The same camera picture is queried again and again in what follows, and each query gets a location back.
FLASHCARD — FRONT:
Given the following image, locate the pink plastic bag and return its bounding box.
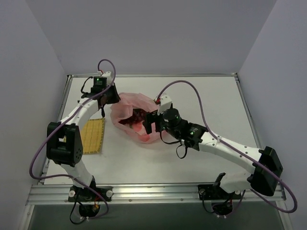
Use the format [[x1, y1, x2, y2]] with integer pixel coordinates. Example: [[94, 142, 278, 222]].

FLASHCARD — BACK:
[[110, 92, 159, 144]]

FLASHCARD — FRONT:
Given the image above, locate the aluminium front frame rail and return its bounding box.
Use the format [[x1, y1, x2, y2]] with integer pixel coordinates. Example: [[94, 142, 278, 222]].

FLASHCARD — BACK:
[[25, 182, 286, 206]]

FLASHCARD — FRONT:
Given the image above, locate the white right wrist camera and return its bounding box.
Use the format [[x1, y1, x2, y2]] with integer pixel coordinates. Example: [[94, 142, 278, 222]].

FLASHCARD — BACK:
[[154, 93, 172, 115]]

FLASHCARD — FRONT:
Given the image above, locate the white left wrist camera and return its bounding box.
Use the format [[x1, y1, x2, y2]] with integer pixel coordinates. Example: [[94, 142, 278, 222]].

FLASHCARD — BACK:
[[98, 70, 114, 84]]

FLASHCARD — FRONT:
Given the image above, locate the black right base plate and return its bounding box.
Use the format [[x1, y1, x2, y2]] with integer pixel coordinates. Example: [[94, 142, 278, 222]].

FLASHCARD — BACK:
[[198, 184, 242, 201]]

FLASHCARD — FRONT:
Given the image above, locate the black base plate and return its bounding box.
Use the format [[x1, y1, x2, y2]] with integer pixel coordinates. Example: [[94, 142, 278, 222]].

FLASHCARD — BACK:
[[198, 184, 242, 201], [68, 185, 113, 202]]

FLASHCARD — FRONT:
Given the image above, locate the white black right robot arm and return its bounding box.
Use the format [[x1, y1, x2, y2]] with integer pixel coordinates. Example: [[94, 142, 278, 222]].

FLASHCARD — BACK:
[[143, 108, 283, 198]]

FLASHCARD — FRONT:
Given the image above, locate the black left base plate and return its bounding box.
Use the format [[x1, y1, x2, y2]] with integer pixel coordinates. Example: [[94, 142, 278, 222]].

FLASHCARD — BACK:
[[68, 185, 113, 202]]

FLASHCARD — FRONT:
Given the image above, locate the red fake grape bunch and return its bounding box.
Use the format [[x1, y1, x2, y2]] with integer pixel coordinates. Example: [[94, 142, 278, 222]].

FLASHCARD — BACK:
[[119, 108, 147, 127]]

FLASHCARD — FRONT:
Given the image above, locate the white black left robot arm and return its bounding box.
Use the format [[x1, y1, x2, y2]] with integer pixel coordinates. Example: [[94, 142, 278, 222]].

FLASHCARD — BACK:
[[47, 71, 120, 201]]

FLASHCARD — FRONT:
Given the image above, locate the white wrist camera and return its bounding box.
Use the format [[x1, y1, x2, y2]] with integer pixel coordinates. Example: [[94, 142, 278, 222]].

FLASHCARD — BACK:
[[98, 70, 114, 84], [154, 93, 172, 115]]

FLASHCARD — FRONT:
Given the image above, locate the woven bamboo tray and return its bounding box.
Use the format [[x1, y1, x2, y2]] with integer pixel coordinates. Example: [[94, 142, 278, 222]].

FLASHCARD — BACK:
[[79, 118, 105, 155]]

